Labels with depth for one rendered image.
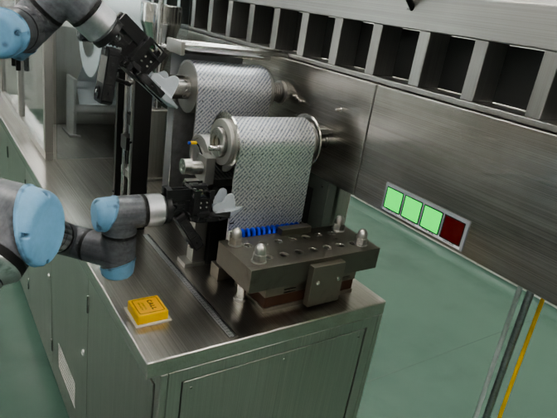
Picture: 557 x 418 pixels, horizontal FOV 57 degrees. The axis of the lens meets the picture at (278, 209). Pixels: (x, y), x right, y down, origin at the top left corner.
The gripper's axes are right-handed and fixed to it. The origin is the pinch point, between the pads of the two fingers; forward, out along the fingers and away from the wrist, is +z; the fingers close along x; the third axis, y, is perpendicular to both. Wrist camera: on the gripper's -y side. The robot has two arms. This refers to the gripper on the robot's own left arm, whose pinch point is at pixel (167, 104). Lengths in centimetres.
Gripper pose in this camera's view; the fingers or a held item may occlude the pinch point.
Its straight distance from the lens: 119.7
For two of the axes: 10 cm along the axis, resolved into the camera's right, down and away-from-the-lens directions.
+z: 5.4, 5.2, 6.6
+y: 6.4, -7.7, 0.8
